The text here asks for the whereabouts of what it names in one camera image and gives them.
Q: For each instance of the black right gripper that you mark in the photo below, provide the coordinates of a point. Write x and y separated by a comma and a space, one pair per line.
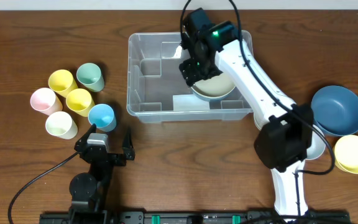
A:
197, 73

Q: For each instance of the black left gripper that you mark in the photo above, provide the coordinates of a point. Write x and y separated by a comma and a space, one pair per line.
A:
111, 158

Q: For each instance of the white small bowl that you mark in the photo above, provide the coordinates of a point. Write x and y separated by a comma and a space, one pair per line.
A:
259, 119

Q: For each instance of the dark blue large bowl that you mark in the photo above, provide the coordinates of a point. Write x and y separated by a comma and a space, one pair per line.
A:
335, 110

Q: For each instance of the light grey small bowl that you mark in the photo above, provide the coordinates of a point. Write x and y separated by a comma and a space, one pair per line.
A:
317, 147

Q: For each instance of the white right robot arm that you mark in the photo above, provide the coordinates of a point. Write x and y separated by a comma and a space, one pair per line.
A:
220, 60

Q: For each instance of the light blue cup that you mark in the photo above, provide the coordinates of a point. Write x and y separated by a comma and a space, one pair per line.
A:
103, 116

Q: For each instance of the cream white cup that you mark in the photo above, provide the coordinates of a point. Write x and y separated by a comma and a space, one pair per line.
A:
61, 125

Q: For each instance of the yellow cup lower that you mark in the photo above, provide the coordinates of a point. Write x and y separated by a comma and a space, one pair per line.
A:
80, 101

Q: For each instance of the yellow cup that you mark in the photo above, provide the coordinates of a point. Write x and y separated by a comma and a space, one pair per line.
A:
62, 82
80, 101

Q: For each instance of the clear plastic storage bin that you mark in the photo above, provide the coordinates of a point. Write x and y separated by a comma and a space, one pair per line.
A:
161, 83

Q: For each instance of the green cup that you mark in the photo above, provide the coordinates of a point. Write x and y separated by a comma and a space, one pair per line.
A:
90, 75

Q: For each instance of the pink cup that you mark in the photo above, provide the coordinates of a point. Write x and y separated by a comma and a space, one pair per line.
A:
45, 100

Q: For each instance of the yellow cup upper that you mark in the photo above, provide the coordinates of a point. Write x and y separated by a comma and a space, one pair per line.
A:
62, 82

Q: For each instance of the yellow bowl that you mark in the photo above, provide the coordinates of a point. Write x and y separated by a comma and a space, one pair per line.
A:
346, 154

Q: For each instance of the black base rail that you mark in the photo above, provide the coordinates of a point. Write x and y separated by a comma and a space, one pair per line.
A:
261, 216

